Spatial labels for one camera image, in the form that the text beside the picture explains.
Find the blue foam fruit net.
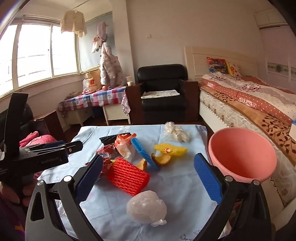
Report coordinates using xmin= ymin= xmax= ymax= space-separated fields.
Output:
xmin=131 ymin=138 xmax=160 ymax=172

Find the black foam fruit net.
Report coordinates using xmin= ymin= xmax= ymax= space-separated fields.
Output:
xmin=99 ymin=134 xmax=126 ymax=146

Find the white drawer unit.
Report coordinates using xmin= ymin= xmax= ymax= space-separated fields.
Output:
xmin=67 ymin=107 xmax=94 ymax=127

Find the yellow foam fruit net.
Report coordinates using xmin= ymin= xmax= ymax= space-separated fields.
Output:
xmin=154 ymin=143 xmax=188 ymax=156

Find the red snack wrapper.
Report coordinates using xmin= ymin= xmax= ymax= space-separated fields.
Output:
xmin=85 ymin=143 xmax=116 ymax=179

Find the black leather armchair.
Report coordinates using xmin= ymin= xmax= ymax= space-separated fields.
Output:
xmin=137 ymin=64 xmax=188 ymax=118

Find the colourful printed pillow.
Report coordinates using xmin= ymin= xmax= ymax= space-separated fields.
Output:
xmin=206 ymin=57 xmax=228 ymax=75

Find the white and orange plastic bag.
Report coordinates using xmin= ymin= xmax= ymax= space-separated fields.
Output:
xmin=115 ymin=133 xmax=137 ymax=159

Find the large orange peel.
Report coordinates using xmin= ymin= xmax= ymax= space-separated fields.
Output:
xmin=151 ymin=153 xmax=173 ymax=166

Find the white cabinet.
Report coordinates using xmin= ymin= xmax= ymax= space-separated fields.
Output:
xmin=102 ymin=104 xmax=131 ymax=126

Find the checkered cloth side table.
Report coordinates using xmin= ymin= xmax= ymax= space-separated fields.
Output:
xmin=58 ymin=86 xmax=130 ymax=114

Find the small pink and white garment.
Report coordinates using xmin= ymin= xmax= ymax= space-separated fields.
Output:
xmin=91 ymin=36 xmax=103 ymax=54

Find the dark wooden side cabinet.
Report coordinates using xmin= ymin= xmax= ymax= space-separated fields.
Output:
xmin=182 ymin=79 xmax=200 ymax=121
xmin=125 ymin=82 xmax=144 ymax=124

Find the yellow floral pillow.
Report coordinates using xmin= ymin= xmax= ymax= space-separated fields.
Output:
xmin=226 ymin=62 xmax=243 ymax=77

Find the light blue floral tablecloth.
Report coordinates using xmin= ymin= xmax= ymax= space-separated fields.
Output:
xmin=37 ymin=124 xmax=232 ymax=241

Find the person's left hand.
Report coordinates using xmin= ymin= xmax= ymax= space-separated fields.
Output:
xmin=0 ymin=181 xmax=38 ymax=207

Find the window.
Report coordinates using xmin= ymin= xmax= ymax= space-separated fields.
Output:
xmin=0 ymin=15 xmax=80 ymax=98

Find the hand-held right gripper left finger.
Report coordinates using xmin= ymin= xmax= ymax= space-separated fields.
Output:
xmin=25 ymin=154 xmax=104 ymax=241

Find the white plastic bag ball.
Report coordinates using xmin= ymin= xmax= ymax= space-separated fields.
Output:
xmin=126 ymin=190 xmax=167 ymax=227

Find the white floral seat cushion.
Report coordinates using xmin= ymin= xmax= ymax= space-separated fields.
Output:
xmin=141 ymin=89 xmax=180 ymax=100

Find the red dotted cushion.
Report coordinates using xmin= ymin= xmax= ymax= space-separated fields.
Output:
xmin=20 ymin=131 xmax=57 ymax=149

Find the pink hat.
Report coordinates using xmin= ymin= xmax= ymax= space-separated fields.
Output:
xmin=97 ymin=21 xmax=108 ymax=42

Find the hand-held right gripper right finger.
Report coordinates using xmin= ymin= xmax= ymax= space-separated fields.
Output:
xmin=194 ymin=153 xmax=272 ymax=241

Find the bed with patterned bedding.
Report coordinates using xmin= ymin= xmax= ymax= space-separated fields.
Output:
xmin=199 ymin=83 xmax=296 ymax=200

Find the small orange peel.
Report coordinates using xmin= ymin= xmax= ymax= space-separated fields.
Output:
xmin=135 ymin=159 xmax=148 ymax=171

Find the brown wooden box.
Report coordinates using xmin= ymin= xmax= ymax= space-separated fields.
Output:
xmin=35 ymin=110 xmax=66 ymax=140

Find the brown paper bag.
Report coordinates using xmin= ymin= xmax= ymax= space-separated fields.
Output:
xmin=85 ymin=70 xmax=102 ymax=91

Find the white bed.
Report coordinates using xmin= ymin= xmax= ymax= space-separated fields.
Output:
xmin=184 ymin=46 xmax=296 ymax=229

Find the white sliding wardrobe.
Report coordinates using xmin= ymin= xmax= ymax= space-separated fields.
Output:
xmin=254 ymin=9 xmax=296 ymax=90

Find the red foam fruit net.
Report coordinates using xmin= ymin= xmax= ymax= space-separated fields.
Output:
xmin=105 ymin=157 xmax=150 ymax=195

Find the cream knitted sweater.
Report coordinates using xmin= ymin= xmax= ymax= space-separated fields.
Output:
xmin=60 ymin=10 xmax=87 ymax=37

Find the pink plastic bin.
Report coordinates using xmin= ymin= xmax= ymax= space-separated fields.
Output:
xmin=208 ymin=127 xmax=277 ymax=184

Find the clear plastic wrap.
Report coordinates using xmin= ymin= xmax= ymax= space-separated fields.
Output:
xmin=165 ymin=122 xmax=191 ymax=142

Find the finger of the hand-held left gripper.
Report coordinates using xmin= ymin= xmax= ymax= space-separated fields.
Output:
xmin=20 ymin=140 xmax=84 ymax=155
xmin=41 ymin=140 xmax=68 ymax=149

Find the pink floral quilt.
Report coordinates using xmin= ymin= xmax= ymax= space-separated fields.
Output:
xmin=200 ymin=72 xmax=296 ymax=126

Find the blue window blind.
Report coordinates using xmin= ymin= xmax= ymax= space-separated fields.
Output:
xmin=77 ymin=14 xmax=114 ymax=72

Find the white headboard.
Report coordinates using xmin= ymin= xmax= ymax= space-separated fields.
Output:
xmin=184 ymin=46 xmax=258 ymax=81

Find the floral padded coat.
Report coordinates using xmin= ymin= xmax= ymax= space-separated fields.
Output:
xmin=100 ymin=42 xmax=123 ymax=86

